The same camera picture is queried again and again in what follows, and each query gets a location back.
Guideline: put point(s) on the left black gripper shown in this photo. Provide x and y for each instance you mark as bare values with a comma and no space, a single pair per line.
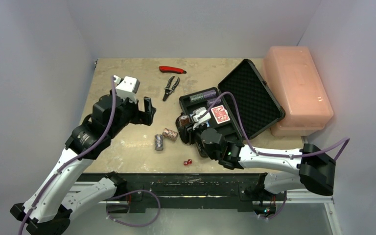
141,116

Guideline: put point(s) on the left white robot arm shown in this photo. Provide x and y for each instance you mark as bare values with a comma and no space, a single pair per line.
51,208

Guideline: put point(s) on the pink plastic storage bin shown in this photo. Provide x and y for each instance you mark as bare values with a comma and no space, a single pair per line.
292,77

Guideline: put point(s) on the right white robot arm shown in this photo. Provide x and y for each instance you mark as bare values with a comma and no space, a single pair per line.
308,167

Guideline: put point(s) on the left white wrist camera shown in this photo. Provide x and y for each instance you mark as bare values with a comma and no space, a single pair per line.
126,88

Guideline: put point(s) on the green blue chip stack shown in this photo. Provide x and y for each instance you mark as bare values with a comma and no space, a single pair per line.
196,98

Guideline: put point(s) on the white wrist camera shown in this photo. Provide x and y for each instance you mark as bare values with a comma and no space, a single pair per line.
199,117
126,88

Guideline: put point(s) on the orange blue chip stack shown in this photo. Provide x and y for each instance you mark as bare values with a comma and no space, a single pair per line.
159,142
170,134

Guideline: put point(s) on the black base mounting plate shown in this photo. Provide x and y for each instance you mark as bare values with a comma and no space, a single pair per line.
231,191

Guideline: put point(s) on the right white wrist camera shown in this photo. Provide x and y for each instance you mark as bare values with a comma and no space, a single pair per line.
199,117

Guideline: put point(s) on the black grey pliers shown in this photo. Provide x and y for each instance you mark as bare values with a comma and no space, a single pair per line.
170,87

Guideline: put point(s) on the red utility knife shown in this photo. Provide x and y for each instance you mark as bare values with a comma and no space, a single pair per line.
168,69

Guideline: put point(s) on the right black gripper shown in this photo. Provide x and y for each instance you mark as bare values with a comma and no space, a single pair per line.
188,131

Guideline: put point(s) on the brown 100 chip stack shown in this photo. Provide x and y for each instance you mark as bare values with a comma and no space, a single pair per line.
184,120

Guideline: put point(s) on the purple chip stack in case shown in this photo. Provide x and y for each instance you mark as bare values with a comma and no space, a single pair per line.
209,94

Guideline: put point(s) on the purple 500 chip stack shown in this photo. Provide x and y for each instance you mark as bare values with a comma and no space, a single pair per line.
213,101

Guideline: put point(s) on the red playing card deck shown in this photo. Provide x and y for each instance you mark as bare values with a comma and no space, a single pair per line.
220,114

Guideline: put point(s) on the black poker set case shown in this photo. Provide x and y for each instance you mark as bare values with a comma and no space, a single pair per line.
251,105

